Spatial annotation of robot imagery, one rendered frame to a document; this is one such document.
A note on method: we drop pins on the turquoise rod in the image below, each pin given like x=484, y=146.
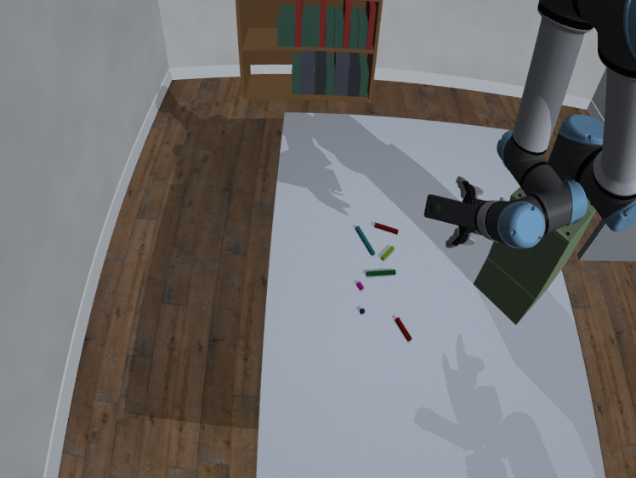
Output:
x=366, y=242

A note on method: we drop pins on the dark green rod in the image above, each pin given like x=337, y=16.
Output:
x=380, y=273

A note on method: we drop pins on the dark red rod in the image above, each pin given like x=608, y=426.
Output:
x=403, y=329
x=384, y=227

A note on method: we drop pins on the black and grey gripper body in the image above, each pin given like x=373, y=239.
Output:
x=471, y=200

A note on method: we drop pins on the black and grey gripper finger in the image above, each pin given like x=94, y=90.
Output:
x=467, y=189
x=459, y=237

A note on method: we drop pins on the lime green rod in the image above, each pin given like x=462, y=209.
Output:
x=387, y=253

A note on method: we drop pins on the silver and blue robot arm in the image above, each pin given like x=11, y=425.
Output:
x=609, y=177

